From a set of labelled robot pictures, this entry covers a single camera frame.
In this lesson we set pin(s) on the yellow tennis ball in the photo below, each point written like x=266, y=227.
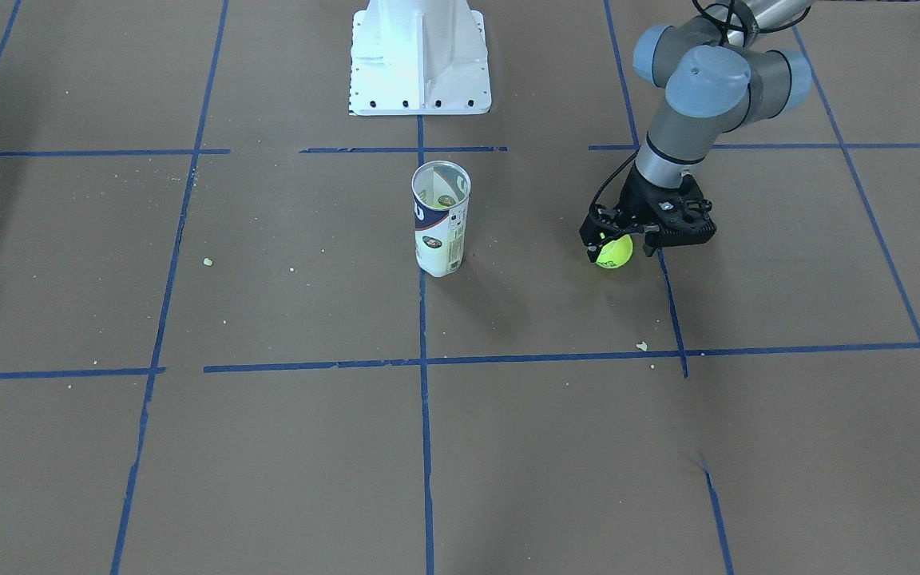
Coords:
x=615, y=253

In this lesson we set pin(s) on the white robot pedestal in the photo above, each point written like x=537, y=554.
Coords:
x=419, y=57

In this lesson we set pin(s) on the tennis ball can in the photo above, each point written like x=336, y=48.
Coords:
x=441, y=195

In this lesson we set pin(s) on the far camera mount bracket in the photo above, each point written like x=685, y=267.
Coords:
x=684, y=216

